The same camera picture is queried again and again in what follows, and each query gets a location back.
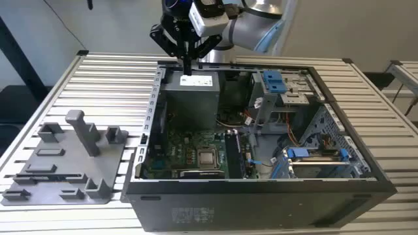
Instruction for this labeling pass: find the silver CPU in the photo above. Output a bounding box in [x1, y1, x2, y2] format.
[197, 151, 217, 168]

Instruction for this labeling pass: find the metal slat side table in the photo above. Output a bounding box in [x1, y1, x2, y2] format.
[380, 60, 418, 118]

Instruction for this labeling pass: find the thin black wall cable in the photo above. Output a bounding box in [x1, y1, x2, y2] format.
[48, 0, 86, 51]

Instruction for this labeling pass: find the black graphics card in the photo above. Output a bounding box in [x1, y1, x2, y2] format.
[178, 170, 227, 179]

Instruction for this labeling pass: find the blue drive carrier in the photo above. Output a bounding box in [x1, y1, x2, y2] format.
[261, 70, 287, 94]

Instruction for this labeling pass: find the black open PC case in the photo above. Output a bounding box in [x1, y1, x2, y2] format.
[120, 60, 398, 233]

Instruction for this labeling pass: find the green motherboard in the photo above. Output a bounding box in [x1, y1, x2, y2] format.
[142, 129, 259, 179]

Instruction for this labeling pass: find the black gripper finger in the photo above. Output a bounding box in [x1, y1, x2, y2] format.
[149, 23, 189, 75]
[188, 35, 223, 75]

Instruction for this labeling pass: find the hard disk in blue carrier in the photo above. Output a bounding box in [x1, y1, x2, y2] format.
[283, 147, 351, 179]

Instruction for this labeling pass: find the grey power supply unit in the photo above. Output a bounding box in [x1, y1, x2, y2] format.
[161, 70, 220, 131]

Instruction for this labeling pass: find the orange wire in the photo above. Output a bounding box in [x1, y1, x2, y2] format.
[284, 111, 300, 145]

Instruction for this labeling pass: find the CPU socket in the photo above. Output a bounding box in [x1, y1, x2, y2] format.
[193, 145, 223, 171]

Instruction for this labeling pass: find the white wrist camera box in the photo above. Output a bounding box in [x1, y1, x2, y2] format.
[188, 0, 229, 38]

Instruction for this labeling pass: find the grey metal drive cage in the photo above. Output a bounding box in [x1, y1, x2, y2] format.
[249, 70, 323, 134]

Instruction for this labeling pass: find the grey parts rack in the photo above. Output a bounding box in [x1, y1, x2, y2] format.
[0, 109, 129, 206]

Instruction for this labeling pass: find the black desk frame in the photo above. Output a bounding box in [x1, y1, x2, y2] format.
[0, 16, 46, 98]

